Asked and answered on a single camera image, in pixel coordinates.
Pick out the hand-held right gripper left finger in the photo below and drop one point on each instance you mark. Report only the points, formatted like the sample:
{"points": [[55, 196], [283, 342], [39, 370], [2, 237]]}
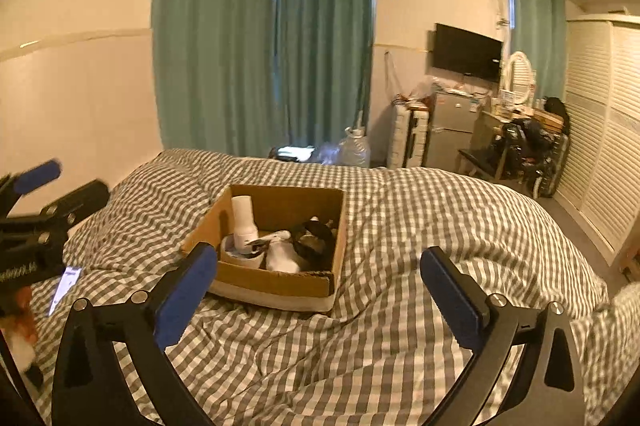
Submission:
{"points": [[186, 301]]}

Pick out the clear plastic bottles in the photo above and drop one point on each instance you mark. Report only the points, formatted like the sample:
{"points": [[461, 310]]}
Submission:
{"points": [[327, 152]]}

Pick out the grey mini fridge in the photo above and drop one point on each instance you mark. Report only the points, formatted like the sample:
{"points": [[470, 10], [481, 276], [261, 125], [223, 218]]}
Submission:
{"points": [[452, 129]]}

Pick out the large clear water jug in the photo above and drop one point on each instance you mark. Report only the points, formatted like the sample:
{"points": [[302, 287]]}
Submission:
{"points": [[354, 149]]}

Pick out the white slatted wardrobe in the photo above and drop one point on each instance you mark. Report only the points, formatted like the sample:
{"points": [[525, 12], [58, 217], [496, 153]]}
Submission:
{"points": [[605, 131]]}

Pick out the wooden vanity desk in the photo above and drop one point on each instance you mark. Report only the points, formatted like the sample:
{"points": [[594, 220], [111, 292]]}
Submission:
{"points": [[487, 121]]}

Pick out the wide green curtain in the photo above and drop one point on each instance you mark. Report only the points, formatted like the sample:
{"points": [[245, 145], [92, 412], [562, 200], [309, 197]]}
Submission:
{"points": [[210, 31]]}

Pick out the person's left hand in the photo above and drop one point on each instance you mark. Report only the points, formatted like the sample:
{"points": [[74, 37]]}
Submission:
{"points": [[21, 323]]}

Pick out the narrow green curtain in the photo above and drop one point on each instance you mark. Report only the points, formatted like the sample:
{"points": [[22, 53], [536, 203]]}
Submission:
{"points": [[535, 31]]}

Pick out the grey checked blanket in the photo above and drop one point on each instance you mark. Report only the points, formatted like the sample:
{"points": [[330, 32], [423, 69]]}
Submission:
{"points": [[400, 231]]}

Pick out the black wall television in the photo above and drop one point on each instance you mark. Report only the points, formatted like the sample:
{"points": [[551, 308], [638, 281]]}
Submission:
{"points": [[466, 51]]}

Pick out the smartphone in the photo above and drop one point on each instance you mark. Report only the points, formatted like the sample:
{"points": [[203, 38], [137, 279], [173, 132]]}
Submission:
{"points": [[65, 288]]}

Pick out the white oval mirror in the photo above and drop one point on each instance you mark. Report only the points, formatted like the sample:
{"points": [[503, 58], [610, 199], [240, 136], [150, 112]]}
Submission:
{"points": [[517, 76]]}

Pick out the cardboard box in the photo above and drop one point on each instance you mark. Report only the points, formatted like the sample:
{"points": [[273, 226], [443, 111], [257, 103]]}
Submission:
{"points": [[280, 286]]}

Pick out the white suitcase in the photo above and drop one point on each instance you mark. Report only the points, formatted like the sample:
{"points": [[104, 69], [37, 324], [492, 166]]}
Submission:
{"points": [[409, 136]]}

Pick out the green window curtain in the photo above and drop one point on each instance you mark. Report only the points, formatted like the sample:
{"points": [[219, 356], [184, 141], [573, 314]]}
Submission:
{"points": [[325, 46]]}

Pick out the white sock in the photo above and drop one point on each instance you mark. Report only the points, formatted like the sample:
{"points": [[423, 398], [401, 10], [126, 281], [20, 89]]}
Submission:
{"points": [[282, 256]]}

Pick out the clear plastic bag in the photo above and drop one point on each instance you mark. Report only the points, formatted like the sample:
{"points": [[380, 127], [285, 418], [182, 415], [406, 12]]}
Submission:
{"points": [[421, 90]]}

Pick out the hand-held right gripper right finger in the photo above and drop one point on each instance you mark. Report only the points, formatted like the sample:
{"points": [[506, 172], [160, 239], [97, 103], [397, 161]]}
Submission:
{"points": [[452, 303]]}

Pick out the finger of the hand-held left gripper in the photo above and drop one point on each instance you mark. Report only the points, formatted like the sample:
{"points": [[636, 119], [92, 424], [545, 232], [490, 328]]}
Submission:
{"points": [[82, 198], [37, 175]]}

